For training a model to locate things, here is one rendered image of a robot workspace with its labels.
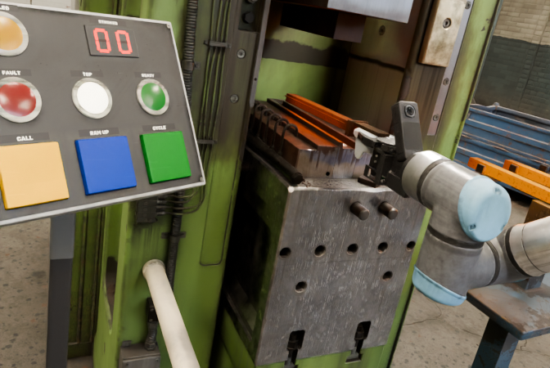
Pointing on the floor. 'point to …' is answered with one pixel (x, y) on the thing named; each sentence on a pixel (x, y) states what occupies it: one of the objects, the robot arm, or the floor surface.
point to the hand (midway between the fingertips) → (362, 128)
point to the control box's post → (60, 289)
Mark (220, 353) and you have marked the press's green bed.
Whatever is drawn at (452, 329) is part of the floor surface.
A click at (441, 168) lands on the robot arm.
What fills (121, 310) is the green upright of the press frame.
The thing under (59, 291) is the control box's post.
